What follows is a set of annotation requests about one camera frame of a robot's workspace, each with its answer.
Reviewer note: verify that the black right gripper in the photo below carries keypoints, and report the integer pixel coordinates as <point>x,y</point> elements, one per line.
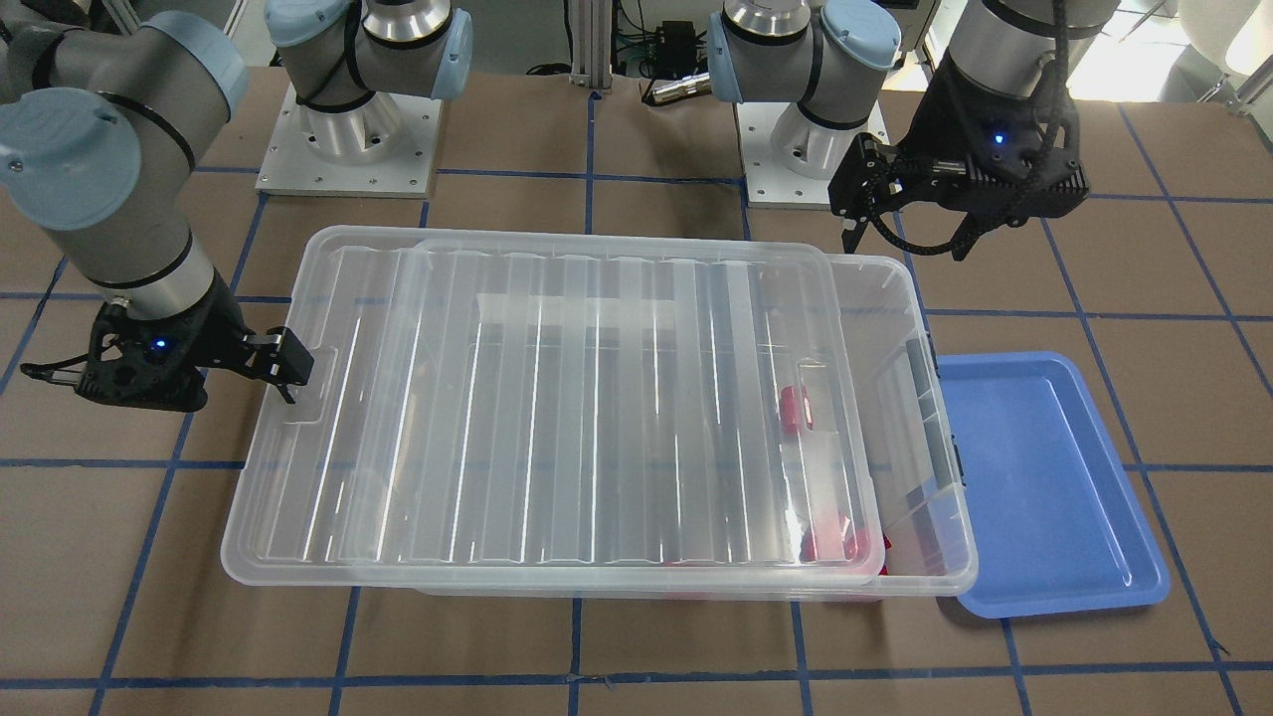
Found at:
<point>221,325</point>

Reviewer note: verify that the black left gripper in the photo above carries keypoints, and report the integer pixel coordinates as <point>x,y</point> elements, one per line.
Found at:
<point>945,121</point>

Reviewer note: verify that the clear plastic box lid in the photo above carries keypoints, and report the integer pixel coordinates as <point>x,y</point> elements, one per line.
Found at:
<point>306,509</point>

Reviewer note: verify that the red block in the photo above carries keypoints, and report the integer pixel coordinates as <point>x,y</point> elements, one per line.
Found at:
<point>795,410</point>
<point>842,549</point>

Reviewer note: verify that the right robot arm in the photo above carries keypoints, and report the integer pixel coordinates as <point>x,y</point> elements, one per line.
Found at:
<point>101,132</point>

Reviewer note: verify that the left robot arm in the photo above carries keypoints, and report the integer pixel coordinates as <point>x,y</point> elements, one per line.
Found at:
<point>831,60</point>

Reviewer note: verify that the clear plastic storage box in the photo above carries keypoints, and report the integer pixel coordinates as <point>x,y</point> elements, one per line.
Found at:
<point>905,447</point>

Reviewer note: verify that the blue plastic tray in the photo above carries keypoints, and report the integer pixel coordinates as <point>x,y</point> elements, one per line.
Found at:
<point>1056,522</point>

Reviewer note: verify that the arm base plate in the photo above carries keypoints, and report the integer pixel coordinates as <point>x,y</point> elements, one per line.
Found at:
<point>789,160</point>
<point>388,148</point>

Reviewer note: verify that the aluminium frame post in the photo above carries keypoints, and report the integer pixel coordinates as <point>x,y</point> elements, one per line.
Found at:
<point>591,26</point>

